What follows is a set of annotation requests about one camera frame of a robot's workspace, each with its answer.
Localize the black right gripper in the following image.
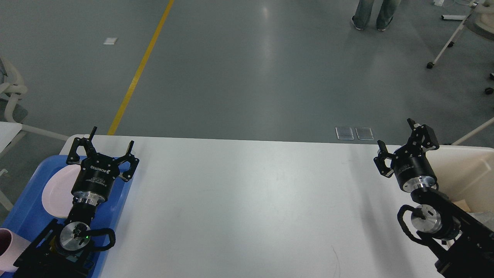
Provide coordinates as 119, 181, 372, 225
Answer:
373, 118, 440, 192

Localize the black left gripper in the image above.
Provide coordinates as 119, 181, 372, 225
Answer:
66, 126, 140, 204

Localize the pink plate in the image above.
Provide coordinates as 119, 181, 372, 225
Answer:
42, 165, 81, 219

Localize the brown paper bag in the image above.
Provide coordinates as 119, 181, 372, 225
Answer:
453, 199, 471, 213

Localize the aluminium foil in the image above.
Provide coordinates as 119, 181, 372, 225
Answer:
469, 211, 494, 231

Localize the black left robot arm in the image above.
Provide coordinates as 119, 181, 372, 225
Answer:
14, 127, 140, 278

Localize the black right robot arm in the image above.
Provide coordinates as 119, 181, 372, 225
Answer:
373, 118, 494, 278

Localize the white waste bin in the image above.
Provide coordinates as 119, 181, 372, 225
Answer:
426, 146, 494, 213

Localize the white side table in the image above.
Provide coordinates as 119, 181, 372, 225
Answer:
0, 122, 23, 213

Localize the white office chair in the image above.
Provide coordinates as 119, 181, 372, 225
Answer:
0, 57, 69, 141

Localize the pink ribbed cup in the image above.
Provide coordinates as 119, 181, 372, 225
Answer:
0, 228, 31, 275

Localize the person in jeans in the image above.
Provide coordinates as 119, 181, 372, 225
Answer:
350, 0, 400, 32

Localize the white wheeled stand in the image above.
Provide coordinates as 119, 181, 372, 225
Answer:
426, 0, 493, 69

